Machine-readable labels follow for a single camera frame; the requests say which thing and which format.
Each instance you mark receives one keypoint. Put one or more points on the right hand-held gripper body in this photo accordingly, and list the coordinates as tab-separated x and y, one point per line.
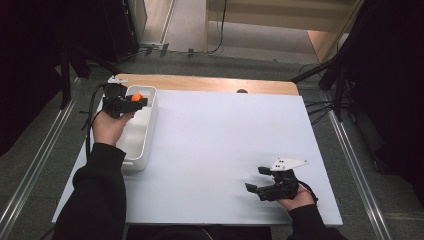
281	186

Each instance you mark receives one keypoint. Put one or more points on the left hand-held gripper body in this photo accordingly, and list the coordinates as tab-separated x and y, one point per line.
116	100

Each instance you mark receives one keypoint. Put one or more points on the orange ball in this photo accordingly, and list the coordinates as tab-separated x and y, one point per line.
137	97

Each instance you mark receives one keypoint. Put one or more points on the long white plastic tray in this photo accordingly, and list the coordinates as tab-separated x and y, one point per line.
141	133

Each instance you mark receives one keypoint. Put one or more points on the person's right hand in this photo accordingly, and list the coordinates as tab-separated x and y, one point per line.
296	200

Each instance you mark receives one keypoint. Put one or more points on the person's left hand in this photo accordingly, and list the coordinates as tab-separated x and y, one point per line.
108	128

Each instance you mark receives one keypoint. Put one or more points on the white board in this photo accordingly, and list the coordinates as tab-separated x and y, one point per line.
220	166

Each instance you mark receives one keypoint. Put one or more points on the black metal stand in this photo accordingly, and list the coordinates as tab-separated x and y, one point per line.
65	80
338	86

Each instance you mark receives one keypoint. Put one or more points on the wooden table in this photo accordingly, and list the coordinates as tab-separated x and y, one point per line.
200	82

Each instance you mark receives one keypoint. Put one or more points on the black cabinet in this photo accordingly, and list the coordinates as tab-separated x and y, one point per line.
120	30

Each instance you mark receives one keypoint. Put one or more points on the metal floor rail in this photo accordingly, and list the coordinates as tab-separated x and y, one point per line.
33	163
360	176

